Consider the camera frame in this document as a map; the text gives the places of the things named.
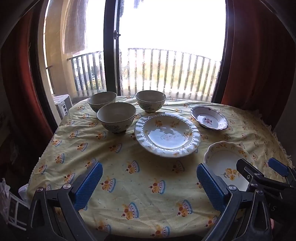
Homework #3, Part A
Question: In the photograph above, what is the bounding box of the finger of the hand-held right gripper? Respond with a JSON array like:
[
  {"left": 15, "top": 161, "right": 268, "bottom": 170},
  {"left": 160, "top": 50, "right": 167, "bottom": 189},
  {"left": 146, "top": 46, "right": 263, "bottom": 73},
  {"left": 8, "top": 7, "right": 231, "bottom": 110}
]
[
  {"left": 268, "top": 158, "right": 296, "bottom": 183},
  {"left": 236, "top": 159, "right": 289, "bottom": 194}
]

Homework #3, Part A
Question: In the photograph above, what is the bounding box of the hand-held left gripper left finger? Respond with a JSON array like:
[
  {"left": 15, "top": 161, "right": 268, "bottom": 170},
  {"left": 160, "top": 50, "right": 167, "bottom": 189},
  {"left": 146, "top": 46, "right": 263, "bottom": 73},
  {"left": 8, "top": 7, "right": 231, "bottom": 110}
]
[{"left": 25, "top": 161, "right": 103, "bottom": 241}]

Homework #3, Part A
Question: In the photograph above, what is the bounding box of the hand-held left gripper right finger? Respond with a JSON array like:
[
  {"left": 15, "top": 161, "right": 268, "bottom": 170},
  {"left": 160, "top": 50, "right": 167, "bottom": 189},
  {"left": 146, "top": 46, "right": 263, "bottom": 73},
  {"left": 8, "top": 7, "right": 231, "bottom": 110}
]
[{"left": 196, "top": 163, "right": 272, "bottom": 241}]

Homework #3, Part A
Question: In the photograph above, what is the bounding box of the small yellow-flowered scalloped dish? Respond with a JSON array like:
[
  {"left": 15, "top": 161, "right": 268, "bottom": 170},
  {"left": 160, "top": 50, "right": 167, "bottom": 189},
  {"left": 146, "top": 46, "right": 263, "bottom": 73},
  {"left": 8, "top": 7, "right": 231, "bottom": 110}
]
[{"left": 203, "top": 141, "right": 258, "bottom": 192}]

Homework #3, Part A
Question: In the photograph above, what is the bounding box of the red-rimmed white plate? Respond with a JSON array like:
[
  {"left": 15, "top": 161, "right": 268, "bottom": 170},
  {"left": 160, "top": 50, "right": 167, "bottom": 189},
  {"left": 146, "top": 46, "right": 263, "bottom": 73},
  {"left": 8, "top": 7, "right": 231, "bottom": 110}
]
[{"left": 190, "top": 105, "right": 229, "bottom": 131}]

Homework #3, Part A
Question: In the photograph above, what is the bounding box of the large yellow-flowered scalloped plate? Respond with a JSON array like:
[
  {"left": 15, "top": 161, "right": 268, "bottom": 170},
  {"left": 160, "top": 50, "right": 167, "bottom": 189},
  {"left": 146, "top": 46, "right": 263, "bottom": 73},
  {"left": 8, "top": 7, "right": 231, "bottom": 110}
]
[{"left": 134, "top": 113, "right": 201, "bottom": 158}]

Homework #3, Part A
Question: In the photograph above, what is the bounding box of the green-rimmed floral ceramic bowl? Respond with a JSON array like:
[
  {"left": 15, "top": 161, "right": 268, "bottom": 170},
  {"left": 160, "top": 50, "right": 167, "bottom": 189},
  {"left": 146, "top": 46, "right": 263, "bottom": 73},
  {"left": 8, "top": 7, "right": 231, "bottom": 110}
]
[
  {"left": 135, "top": 90, "right": 167, "bottom": 113},
  {"left": 87, "top": 91, "right": 117, "bottom": 113},
  {"left": 97, "top": 102, "right": 137, "bottom": 134}
]

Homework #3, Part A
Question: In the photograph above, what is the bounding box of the yellow crown-print tablecloth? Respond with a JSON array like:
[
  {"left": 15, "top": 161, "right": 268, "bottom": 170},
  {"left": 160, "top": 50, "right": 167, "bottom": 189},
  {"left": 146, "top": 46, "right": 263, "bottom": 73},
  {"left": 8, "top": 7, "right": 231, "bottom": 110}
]
[{"left": 25, "top": 95, "right": 293, "bottom": 239}]

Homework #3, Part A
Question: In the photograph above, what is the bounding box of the white plastic bag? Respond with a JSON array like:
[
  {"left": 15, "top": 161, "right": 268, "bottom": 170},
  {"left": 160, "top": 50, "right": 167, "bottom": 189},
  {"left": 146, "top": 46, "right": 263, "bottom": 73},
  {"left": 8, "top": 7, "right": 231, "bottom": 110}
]
[
  {"left": 18, "top": 184, "right": 35, "bottom": 200},
  {"left": 0, "top": 178, "right": 11, "bottom": 223}
]

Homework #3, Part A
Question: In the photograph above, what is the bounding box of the white air conditioner unit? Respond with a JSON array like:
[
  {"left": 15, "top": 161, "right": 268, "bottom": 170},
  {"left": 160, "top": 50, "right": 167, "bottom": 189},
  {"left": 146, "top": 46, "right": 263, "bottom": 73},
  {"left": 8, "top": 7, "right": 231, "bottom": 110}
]
[{"left": 53, "top": 94, "right": 73, "bottom": 120}]

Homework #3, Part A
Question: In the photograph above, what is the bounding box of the red curtain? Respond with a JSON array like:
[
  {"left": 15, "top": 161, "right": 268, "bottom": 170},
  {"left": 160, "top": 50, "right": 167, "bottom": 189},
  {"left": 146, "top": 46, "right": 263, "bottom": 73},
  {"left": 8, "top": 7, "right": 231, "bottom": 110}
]
[
  {"left": 2, "top": 9, "right": 58, "bottom": 151},
  {"left": 221, "top": 0, "right": 294, "bottom": 130}
]

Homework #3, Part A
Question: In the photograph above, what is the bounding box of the metal balcony railing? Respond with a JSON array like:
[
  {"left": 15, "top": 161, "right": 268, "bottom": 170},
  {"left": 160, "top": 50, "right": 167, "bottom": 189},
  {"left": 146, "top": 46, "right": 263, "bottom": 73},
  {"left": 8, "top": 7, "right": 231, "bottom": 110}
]
[{"left": 67, "top": 47, "right": 221, "bottom": 98}]

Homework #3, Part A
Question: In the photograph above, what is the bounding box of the hanging pale cloth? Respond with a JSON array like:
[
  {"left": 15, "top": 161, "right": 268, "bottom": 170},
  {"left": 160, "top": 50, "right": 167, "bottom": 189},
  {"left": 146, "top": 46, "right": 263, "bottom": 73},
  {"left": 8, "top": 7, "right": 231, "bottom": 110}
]
[{"left": 62, "top": 0, "right": 87, "bottom": 54}]

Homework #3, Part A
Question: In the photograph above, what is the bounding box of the white wire rack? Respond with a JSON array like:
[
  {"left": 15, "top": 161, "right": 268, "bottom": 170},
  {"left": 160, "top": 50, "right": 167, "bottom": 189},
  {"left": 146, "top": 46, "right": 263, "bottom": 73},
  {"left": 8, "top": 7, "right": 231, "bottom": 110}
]
[{"left": 7, "top": 192, "right": 30, "bottom": 230}]

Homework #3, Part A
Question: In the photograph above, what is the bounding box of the dark sliding door frame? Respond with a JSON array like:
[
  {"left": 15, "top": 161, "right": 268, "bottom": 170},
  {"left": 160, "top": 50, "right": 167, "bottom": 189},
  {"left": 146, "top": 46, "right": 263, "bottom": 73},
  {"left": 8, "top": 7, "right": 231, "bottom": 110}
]
[{"left": 29, "top": 0, "right": 234, "bottom": 130}]

